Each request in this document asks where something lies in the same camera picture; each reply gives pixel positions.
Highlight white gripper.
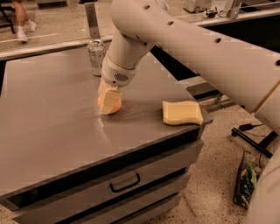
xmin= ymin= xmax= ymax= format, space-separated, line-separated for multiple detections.
xmin=98 ymin=54 xmax=137 ymax=115

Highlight person legs in background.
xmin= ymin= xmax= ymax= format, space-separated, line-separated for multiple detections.
xmin=12 ymin=0 xmax=37 ymax=43

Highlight orange fruit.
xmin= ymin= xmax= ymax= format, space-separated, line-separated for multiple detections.
xmin=97 ymin=92 xmax=122 ymax=115

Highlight black office chair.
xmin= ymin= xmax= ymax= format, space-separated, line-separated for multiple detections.
xmin=0 ymin=0 xmax=16 ymax=34

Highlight basket of groceries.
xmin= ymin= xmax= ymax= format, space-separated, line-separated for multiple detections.
xmin=234 ymin=151 xmax=263 ymax=209

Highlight white soda can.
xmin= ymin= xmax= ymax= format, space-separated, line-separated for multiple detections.
xmin=87 ymin=38 xmax=106 ymax=76

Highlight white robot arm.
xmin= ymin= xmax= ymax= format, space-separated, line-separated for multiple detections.
xmin=98 ymin=0 xmax=280 ymax=134

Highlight black drawer handle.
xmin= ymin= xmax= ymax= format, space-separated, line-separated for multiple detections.
xmin=109 ymin=172 xmax=141 ymax=193

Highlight black stand base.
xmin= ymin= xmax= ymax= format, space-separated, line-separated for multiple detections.
xmin=231 ymin=123 xmax=279 ymax=159

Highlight grey cabinet with drawers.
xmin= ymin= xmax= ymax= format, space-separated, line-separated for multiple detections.
xmin=0 ymin=48 xmax=204 ymax=224

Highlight yellow sponge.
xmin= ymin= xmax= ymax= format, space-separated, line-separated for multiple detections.
xmin=162 ymin=101 xmax=203 ymax=125

